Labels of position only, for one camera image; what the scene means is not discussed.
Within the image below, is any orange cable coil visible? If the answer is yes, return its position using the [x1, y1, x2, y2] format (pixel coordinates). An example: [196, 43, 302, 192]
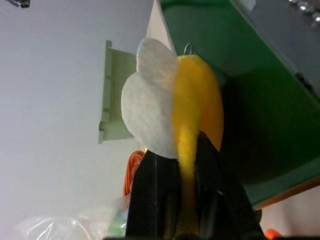
[122, 149, 147, 198]

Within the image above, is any small metal key ring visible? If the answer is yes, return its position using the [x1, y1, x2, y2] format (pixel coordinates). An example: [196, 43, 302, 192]
[183, 42, 199, 56]

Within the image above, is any clear plastic bag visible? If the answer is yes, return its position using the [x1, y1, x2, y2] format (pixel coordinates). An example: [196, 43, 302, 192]
[13, 196, 131, 240]

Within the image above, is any yellow and white plush toy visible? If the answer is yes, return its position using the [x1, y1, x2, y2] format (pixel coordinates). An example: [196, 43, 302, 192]
[120, 37, 225, 237]

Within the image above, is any green plastic bin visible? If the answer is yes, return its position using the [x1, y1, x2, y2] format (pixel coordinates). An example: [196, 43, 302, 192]
[159, 0, 320, 210]

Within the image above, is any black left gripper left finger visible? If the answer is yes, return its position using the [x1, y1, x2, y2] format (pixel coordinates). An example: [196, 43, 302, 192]
[124, 149, 183, 239]

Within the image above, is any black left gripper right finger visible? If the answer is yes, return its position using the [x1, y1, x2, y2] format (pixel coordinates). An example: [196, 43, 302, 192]
[194, 131, 266, 238]

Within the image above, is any white plastic bracket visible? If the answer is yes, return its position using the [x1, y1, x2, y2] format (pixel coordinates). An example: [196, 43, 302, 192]
[97, 39, 138, 145]

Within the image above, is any small orange object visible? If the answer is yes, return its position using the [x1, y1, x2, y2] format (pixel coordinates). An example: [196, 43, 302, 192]
[264, 228, 283, 240]

